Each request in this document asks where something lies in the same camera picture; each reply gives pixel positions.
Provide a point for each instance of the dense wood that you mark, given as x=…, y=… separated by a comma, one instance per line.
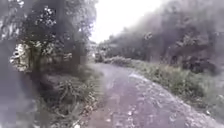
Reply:
x=173, y=36

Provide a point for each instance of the overgrown grass verge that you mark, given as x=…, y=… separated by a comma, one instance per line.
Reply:
x=71, y=93
x=173, y=78

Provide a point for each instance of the robot's own part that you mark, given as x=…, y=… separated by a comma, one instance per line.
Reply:
x=76, y=126

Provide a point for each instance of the clump of trees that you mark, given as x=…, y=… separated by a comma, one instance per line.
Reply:
x=56, y=30

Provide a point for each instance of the grey gravel path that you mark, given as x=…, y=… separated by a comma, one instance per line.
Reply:
x=133, y=103

